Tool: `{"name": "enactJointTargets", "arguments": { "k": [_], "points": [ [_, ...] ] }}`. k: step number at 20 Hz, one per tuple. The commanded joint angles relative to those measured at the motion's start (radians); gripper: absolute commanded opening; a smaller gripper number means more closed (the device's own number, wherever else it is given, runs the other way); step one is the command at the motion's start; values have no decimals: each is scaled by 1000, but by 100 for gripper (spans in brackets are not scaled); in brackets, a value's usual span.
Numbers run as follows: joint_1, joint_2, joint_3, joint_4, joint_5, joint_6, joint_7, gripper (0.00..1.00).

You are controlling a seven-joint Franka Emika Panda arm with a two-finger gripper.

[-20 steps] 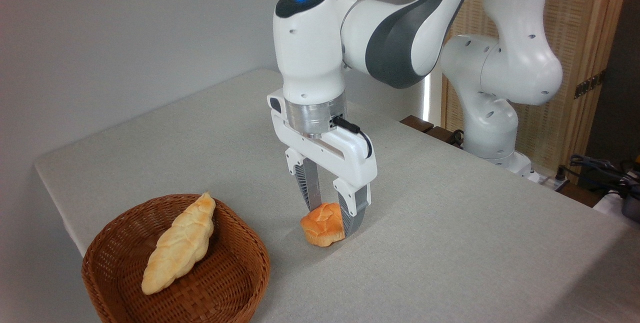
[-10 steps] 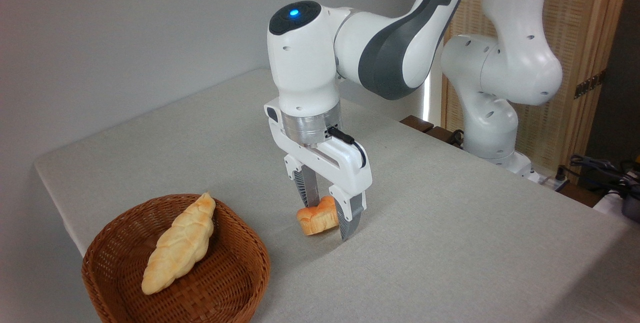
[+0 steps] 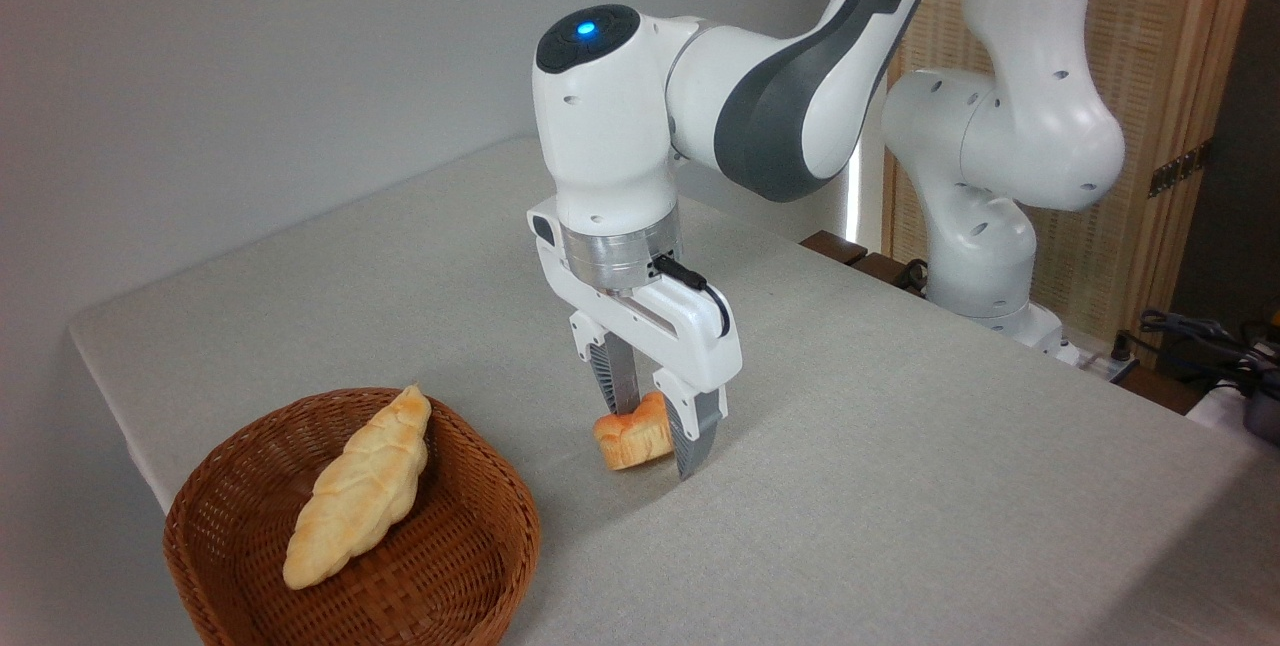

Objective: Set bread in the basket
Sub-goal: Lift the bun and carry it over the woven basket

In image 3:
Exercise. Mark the grey tablecloth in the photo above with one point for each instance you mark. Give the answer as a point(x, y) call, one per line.
point(900, 476)

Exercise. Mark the round orange bread roll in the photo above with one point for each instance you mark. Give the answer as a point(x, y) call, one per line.
point(635, 438)

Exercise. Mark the long braided bread loaf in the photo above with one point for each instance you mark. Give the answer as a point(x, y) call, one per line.
point(360, 491)

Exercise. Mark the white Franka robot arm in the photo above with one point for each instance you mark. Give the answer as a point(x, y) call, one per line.
point(780, 106)

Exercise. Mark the brown woven wicker basket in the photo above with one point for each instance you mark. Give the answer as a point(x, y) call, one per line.
point(450, 556)

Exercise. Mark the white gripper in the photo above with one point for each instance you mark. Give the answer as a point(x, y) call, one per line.
point(690, 336)

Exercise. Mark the dark metal screen hinge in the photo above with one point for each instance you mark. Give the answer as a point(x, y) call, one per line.
point(1178, 170)

